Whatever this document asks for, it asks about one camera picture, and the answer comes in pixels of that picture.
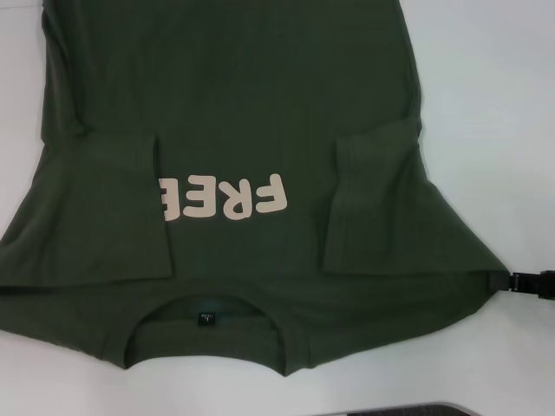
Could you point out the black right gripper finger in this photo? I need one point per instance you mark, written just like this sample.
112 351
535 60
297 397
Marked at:
526 284

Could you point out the dark green printed t-shirt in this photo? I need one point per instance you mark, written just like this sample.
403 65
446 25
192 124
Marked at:
243 108

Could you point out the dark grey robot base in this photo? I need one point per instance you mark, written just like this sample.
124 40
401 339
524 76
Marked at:
412 409

